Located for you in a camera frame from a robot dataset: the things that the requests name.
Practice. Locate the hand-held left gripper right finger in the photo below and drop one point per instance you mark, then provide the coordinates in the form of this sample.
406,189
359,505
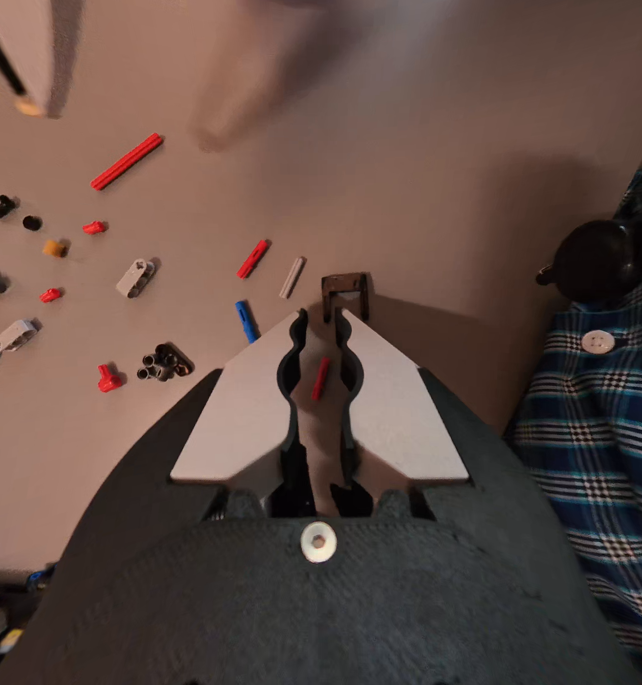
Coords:
406,423

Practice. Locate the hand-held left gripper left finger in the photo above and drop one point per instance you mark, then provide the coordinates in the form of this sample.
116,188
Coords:
230,423

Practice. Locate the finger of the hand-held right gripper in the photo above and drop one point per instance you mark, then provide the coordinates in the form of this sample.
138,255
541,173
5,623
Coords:
26,37

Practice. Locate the tan round lego gear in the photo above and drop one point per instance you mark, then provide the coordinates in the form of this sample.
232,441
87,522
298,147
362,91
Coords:
29,107

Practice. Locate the black lego frame piece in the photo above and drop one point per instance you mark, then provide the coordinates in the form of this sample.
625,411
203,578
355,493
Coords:
345,281

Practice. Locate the lego pieces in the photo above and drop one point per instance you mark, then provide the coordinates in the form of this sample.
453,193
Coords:
126,161

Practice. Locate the person's plaid shirt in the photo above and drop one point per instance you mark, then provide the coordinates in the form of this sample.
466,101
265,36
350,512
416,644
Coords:
594,428

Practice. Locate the black chest harness mount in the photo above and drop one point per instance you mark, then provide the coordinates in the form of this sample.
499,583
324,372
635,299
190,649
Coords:
594,262

